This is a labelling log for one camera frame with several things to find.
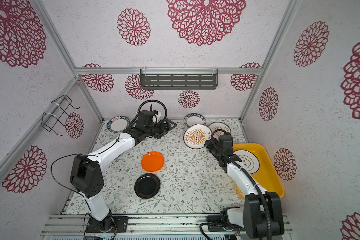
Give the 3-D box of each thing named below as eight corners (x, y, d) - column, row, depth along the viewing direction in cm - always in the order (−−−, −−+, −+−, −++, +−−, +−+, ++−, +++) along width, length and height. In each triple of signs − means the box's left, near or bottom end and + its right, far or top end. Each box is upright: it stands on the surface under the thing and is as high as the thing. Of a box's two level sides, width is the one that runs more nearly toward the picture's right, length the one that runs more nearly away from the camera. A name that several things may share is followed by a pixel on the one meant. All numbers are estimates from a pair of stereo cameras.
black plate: (133, 198, 84) (132, 197, 82) (137, 175, 93) (136, 173, 91) (159, 198, 84) (158, 197, 82) (161, 175, 93) (160, 173, 91)
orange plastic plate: (139, 172, 94) (138, 170, 92) (143, 153, 103) (142, 151, 101) (163, 172, 94) (163, 170, 92) (164, 153, 103) (164, 151, 101)
